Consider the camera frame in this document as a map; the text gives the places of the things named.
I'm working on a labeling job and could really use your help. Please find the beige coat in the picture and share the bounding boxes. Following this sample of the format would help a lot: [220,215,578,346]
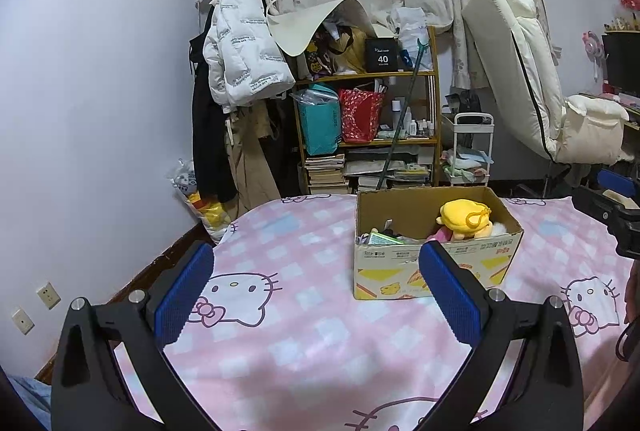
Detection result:
[225,101,281,217]

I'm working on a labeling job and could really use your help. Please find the wall socket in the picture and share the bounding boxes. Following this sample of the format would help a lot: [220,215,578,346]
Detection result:
[11,308,35,336]
[36,282,62,310]

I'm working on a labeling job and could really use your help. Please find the white trolley cart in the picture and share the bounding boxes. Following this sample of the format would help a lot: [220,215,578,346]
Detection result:
[440,112,496,188]

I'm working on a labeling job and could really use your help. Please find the yellow plush toy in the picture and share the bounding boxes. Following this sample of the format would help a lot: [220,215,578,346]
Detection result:
[439,200,493,242]

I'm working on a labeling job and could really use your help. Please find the black monitor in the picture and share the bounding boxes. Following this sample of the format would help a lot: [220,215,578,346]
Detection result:
[601,31,640,94]

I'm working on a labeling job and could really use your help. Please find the white plastic bag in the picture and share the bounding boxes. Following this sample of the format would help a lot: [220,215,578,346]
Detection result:
[390,6,431,67]

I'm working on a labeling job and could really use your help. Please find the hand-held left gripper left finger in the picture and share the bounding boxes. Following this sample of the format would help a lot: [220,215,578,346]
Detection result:
[50,241,216,431]

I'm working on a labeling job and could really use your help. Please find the row of small bottles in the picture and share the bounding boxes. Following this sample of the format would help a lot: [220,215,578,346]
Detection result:
[390,98,438,137]

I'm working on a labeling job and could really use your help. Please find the red patterned bag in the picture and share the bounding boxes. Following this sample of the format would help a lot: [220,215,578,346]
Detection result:
[338,87,386,144]

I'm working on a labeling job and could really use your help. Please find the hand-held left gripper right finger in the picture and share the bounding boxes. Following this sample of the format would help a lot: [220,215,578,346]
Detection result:
[417,240,586,431]

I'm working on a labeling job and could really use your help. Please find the yellow patterned bag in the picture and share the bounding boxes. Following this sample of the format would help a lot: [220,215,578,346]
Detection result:
[307,24,371,74]

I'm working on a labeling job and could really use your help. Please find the wooden shelf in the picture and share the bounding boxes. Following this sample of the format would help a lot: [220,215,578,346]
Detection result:
[292,26,443,197]

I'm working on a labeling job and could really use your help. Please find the blue cloth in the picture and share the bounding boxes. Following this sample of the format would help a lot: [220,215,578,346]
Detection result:
[7,376,51,431]

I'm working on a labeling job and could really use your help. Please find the pink printed blanket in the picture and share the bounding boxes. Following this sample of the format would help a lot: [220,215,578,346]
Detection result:
[112,194,640,431]

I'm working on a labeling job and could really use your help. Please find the stack of books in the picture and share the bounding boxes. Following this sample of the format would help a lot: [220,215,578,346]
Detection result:
[305,154,348,196]

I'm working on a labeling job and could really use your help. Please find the black box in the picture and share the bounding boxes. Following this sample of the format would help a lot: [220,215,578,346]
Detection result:
[364,38,401,73]

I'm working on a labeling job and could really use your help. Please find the green tissue pack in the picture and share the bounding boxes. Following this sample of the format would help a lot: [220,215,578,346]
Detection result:
[367,231,407,246]

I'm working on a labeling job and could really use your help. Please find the stack of papers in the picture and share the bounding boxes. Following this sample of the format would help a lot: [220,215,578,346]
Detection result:
[345,146,436,189]

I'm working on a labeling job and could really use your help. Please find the plastic bag of plush toys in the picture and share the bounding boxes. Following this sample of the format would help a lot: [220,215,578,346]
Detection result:
[170,158,236,242]

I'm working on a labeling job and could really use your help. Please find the black coat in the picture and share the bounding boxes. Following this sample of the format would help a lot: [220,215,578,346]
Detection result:
[189,31,238,204]

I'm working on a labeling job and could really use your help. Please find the white puffer jacket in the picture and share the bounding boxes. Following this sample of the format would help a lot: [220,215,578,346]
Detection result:
[202,0,296,112]

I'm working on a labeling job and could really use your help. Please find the cream padded chair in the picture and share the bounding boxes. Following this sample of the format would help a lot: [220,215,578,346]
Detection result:
[460,0,631,164]

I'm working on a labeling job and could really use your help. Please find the pink desk fan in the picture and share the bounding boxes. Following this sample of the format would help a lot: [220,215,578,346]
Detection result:
[581,30,608,84]

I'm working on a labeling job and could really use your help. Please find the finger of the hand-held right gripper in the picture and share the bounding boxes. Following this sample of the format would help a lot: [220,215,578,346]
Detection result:
[596,168,640,202]
[571,187,640,226]

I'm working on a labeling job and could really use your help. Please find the green pole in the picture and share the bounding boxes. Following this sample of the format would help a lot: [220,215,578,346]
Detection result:
[377,38,431,189]

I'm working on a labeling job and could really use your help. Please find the printed cardboard box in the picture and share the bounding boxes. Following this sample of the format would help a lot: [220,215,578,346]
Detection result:
[354,186,525,301]

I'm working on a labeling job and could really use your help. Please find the teal bag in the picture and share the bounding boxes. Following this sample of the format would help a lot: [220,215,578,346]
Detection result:
[295,84,343,157]

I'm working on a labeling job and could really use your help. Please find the cream curled mat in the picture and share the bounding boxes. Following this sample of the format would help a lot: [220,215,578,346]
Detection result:
[267,0,396,58]

